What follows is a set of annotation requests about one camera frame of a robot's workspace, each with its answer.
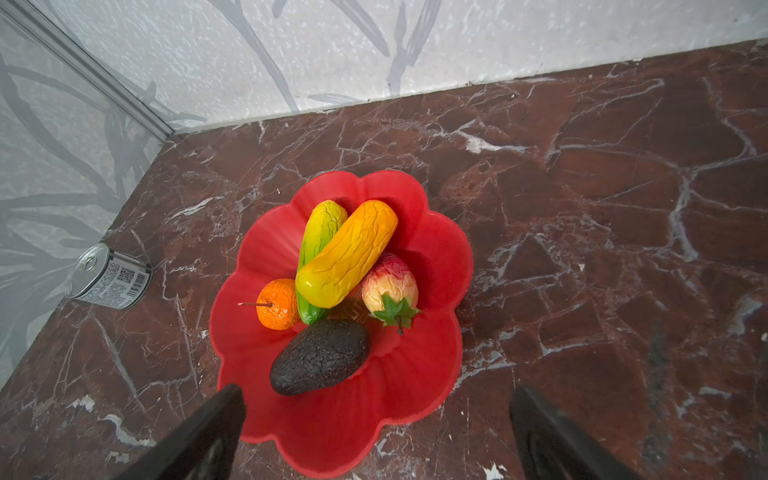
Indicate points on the yellow fake squash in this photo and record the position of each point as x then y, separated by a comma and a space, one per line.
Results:
327, 279

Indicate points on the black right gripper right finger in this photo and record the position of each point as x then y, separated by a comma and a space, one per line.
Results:
552, 446

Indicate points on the silver tin can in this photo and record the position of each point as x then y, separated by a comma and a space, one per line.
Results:
106, 277

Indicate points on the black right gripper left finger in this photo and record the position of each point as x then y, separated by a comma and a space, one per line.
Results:
203, 446

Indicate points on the red flower-shaped fruit bowl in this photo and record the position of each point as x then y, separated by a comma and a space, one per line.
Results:
408, 373

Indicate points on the small orange fake mandarin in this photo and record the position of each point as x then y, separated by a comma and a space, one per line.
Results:
276, 306

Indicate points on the aluminium frame post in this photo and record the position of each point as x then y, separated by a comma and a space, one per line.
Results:
30, 19

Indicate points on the black fake avocado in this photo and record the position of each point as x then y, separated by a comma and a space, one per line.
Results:
321, 356

